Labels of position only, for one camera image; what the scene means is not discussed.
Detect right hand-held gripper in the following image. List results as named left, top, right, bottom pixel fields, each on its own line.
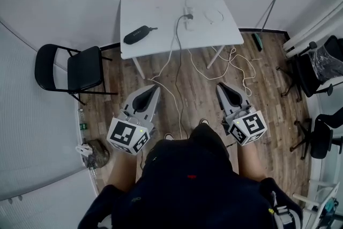
left=215, top=82, right=268, bottom=147

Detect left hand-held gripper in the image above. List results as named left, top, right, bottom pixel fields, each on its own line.
left=106, top=84, right=161, bottom=156

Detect white power strip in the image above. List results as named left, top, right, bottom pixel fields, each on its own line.
left=183, top=6, right=195, bottom=32

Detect person's right forearm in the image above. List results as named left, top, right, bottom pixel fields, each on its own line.
left=235, top=142, right=267, bottom=183

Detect person's left forearm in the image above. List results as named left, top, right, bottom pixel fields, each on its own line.
left=106, top=149, right=143, bottom=193

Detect white table leg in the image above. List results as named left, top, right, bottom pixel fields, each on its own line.
left=206, top=45, right=225, bottom=70
left=132, top=57, right=146, bottom=80

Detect black oval case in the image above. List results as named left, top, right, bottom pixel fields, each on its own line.
left=123, top=25, right=159, bottom=46

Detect green label water bottle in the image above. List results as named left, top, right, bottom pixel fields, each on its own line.
left=77, top=108, right=89, bottom=143

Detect black folding chair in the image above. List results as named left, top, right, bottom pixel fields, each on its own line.
left=34, top=43, right=119, bottom=106

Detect camouflage bag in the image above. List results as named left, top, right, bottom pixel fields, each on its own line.
left=82, top=139, right=111, bottom=169

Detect black office chair with bag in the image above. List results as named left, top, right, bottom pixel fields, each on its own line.
left=276, top=34, right=343, bottom=103

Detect white plastic clip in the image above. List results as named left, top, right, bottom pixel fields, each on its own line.
left=75, top=143, right=93, bottom=157

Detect white pipes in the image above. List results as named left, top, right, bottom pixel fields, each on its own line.
left=282, top=0, right=343, bottom=59

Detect person's dark clothing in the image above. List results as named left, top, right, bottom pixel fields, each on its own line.
left=77, top=123, right=304, bottom=229

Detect white rack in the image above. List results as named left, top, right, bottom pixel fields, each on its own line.
left=291, top=180, right=341, bottom=229

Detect looped white cable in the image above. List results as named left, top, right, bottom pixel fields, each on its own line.
left=187, top=46, right=257, bottom=98

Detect long white cable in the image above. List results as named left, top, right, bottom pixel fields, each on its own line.
left=147, top=32, right=184, bottom=141

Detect grey handled green broom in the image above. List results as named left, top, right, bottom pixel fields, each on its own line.
left=251, top=0, right=278, bottom=52

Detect coiled white cable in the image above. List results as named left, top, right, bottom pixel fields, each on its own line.
left=204, top=5, right=225, bottom=25

